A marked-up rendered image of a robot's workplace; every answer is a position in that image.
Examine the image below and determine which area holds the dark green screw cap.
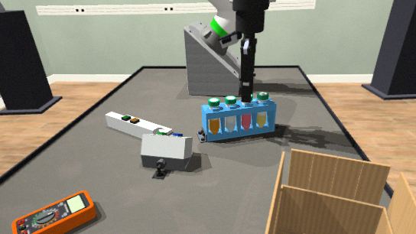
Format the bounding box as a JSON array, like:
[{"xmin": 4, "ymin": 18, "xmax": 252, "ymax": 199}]
[{"xmin": 257, "ymin": 92, "xmax": 269, "ymax": 100}]

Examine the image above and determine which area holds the blue tube rack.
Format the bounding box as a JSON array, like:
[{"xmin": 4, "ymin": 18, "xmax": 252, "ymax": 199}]
[{"xmin": 202, "ymin": 97, "xmax": 277, "ymax": 141}]

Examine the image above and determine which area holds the orange multimeter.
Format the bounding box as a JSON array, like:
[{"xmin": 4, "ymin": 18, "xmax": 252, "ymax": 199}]
[{"xmin": 12, "ymin": 190, "xmax": 96, "ymax": 234}]

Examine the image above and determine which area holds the green screw cap with white top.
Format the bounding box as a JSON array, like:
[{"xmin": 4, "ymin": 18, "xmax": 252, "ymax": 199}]
[
  {"xmin": 225, "ymin": 96, "xmax": 236, "ymax": 105},
  {"xmin": 208, "ymin": 98, "xmax": 219, "ymax": 106}
]

